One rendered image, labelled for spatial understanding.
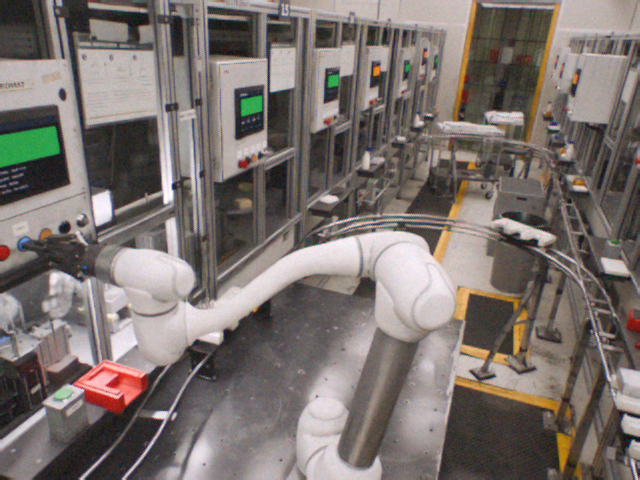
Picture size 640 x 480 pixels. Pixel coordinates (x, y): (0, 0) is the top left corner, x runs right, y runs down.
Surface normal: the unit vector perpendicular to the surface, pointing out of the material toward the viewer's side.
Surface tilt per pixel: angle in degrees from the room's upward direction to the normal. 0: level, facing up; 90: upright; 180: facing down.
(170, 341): 93
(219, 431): 0
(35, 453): 0
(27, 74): 90
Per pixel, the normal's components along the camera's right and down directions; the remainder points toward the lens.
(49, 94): 0.94, 0.18
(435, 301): 0.25, 0.32
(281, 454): 0.06, -0.91
